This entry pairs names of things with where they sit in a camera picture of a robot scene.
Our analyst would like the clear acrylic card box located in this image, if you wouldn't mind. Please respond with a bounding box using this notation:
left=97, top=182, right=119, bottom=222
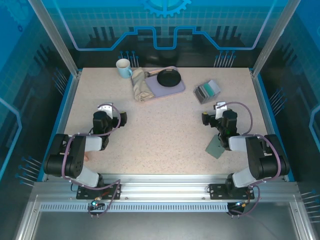
left=192, top=79, right=222, bottom=105

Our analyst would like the beige cloth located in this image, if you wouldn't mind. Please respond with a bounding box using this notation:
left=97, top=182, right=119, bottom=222
left=131, top=67, right=155, bottom=102

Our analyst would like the lavender tray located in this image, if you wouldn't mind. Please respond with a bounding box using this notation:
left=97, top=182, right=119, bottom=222
left=131, top=65, right=186, bottom=99

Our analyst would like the light blue mug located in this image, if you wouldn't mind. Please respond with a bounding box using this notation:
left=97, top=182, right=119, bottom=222
left=115, top=58, right=133, bottom=80

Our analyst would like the black round pan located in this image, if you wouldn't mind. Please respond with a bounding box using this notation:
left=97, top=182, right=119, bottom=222
left=156, top=69, right=181, bottom=88

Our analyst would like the small connector board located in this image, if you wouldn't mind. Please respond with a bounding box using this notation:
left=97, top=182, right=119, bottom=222
left=87, top=198, right=105, bottom=211
left=228, top=199, right=251, bottom=211

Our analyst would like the grey metal shelf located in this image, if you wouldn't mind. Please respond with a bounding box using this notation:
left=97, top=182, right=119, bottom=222
left=32, top=211, right=301, bottom=240

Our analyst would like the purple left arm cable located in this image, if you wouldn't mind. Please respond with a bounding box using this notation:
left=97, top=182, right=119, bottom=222
left=61, top=103, right=123, bottom=218

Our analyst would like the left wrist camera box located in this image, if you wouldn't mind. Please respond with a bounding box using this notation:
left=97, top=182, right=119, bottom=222
left=97, top=102, right=114, bottom=118

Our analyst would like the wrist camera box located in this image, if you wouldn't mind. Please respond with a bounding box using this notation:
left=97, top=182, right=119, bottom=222
left=213, top=101, right=230, bottom=118
left=97, top=102, right=114, bottom=118

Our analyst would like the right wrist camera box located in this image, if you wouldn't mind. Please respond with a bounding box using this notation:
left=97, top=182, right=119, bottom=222
left=213, top=101, right=230, bottom=118

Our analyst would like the aluminium side rail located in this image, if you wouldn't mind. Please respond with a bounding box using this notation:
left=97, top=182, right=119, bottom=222
left=41, top=70, right=83, bottom=182
left=249, top=67, right=296, bottom=182

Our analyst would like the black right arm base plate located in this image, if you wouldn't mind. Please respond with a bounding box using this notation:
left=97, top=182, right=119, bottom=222
left=208, top=183, right=256, bottom=201

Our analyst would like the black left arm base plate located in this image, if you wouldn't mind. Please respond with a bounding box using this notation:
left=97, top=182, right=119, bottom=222
left=76, top=183, right=123, bottom=201

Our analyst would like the aluminium mounting rail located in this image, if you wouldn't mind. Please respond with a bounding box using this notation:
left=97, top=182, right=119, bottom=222
left=32, top=173, right=298, bottom=202

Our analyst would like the aluminium frame post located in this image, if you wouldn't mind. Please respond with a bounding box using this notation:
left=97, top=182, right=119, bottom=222
left=28, top=0, right=82, bottom=78
left=251, top=0, right=301, bottom=78

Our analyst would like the slotted cable duct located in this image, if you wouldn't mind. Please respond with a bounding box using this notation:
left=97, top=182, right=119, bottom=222
left=39, top=202, right=291, bottom=213

